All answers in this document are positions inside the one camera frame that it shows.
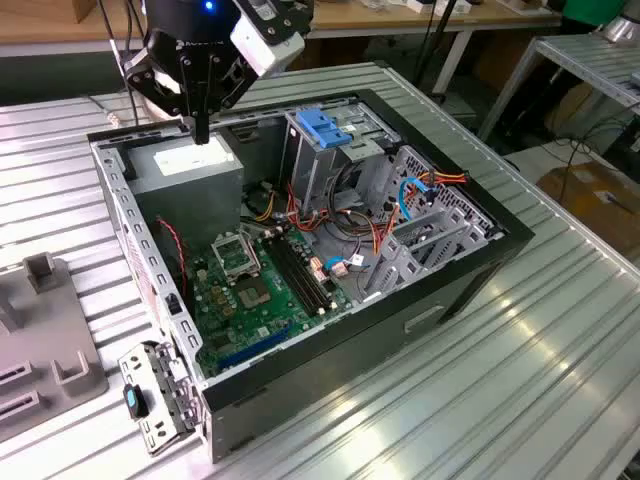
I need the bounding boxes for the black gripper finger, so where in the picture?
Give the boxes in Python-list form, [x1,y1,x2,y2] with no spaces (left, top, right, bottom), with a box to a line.
[199,49,257,146]
[123,47,202,146]

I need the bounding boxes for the blue SATA wire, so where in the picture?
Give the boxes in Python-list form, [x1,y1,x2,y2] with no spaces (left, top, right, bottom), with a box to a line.
[322,175,427,275]

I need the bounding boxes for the red yellow black power wire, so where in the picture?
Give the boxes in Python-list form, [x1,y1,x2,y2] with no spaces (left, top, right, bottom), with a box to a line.
[369,168,470,261]

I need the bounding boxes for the metal disk bay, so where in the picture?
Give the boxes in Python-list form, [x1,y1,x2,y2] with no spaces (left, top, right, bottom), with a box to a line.
[364,202,494,301]

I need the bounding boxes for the blue drive bay latch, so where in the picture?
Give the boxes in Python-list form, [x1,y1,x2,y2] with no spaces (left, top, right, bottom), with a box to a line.
[295,108,351,150]

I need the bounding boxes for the metal optical drive cage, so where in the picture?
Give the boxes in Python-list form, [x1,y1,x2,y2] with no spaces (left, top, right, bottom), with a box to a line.
[279,102,401,214]

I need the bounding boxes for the grey power supply unit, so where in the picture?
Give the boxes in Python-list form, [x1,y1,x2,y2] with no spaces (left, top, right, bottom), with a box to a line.
[127,132,246,251]

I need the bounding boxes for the metal socket cover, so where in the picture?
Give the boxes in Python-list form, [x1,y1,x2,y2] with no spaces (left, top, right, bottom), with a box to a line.
[211,232,262,282]

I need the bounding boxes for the wooden desk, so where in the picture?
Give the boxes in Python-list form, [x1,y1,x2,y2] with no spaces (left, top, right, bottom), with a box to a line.
[0,0,564,59]

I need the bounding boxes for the black case fan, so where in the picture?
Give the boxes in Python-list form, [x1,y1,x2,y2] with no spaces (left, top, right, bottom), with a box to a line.
[152,215,196,316]

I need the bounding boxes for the black RAM slot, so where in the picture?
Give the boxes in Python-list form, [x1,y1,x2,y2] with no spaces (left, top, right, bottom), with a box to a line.
[281,233,335,305]
[269,237,327,313]
[275,235,331,309]
[263,239,323,317]

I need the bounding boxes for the black tripod stand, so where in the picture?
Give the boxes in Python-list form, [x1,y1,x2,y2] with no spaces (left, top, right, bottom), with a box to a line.
[413,0,464,97]

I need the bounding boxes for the CPU socket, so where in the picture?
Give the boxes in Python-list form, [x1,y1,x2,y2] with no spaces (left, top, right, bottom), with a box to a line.
[236,278,275,311]

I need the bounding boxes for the green motherboard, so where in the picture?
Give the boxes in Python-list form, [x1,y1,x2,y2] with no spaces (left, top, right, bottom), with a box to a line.
[192,227,351,379]

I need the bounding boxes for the blue expansion slot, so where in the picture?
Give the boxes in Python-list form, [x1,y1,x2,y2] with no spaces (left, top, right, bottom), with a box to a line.
[217,322,296,371]

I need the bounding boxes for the grey parts rack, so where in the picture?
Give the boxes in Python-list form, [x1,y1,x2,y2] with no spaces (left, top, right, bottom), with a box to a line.
[0,254,110,444]

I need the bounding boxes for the open black PC case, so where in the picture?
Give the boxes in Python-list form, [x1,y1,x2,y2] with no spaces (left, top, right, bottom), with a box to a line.
[87,88,535,464]

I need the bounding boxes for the black clip with blue button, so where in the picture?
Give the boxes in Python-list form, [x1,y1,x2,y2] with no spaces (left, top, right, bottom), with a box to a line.
[123,382,151,421]

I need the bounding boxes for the metal slat side table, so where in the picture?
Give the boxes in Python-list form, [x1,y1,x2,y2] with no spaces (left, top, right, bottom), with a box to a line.
[477,34,640,146]

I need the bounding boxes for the cardboard box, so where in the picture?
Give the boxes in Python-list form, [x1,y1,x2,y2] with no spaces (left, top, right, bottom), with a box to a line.
[537,162,640,241]

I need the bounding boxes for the thin black cable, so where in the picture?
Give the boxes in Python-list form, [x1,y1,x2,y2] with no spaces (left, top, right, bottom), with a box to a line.
[97,0,142,126]

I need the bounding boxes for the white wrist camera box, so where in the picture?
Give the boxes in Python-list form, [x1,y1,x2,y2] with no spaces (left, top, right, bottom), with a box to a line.
[229,0,316,79]

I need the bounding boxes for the cable with metal plug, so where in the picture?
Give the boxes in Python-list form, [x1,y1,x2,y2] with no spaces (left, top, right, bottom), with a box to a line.
[89,94,124,127]

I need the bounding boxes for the yellow black supply wires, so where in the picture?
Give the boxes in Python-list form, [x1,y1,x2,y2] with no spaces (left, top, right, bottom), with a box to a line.
[242,182,277,224]

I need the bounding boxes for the black wire bundle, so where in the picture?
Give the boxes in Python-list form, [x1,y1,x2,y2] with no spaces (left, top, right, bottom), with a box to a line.
[329,159,382,236]

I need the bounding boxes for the red orange wire bundle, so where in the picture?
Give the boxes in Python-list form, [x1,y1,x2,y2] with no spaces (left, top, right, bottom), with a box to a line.
[285,180,374,236]

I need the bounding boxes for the wire locking lever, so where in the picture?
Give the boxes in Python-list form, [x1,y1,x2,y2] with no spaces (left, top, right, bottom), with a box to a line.
[241,225,265,275]

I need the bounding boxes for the thin wire with white plug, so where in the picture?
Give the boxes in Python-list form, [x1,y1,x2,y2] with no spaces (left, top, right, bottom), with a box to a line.
[339,234,374,267]

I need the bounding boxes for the metal rear port bracket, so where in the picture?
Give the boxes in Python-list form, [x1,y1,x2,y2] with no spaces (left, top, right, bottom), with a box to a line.
[117,339,209,456]

